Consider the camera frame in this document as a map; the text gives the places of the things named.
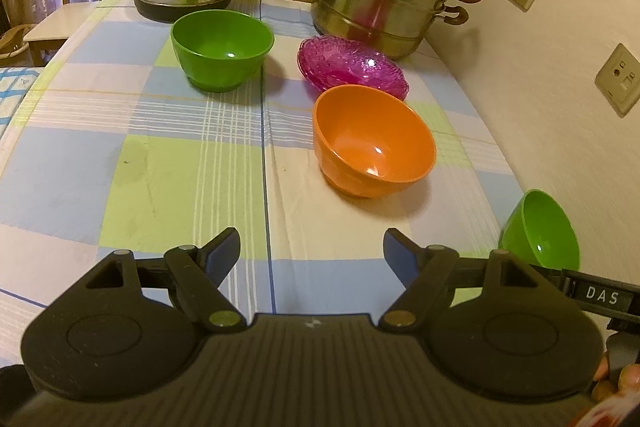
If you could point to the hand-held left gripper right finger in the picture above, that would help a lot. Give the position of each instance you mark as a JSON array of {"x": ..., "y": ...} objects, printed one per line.
[{"x": 402, "y": 257}]

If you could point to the green plastic bowl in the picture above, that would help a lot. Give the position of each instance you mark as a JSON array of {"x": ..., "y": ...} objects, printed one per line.
[
  {"x": 210, "y": 67},
  {"x": 540, "y": 227}
]

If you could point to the woven basket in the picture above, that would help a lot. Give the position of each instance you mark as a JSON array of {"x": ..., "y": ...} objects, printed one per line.
[{"x": 12, "y": 42}]

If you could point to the wall socket with switch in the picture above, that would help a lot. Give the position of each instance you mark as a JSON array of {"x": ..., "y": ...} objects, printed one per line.
[{"x": 620, "y": 79}]

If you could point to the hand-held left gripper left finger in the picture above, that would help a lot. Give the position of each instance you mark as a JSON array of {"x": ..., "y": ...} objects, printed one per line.
[{"x": 220, "y": 257}]

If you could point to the blue patterned white cloth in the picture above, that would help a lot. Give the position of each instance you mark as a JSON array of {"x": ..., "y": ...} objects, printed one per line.
[{"x": 12, "y": 92}]

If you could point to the orange plastic bowl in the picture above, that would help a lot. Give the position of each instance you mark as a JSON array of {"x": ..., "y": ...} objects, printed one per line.
[{"x": 350, "y": 167}]

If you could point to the checked tablecloth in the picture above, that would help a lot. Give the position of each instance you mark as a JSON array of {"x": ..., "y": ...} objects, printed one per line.
[{"x": 150, "y": 157}]

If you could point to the person's right hand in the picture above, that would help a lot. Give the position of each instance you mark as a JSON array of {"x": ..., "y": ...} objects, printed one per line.
[{"x": 630, "y": 377}]

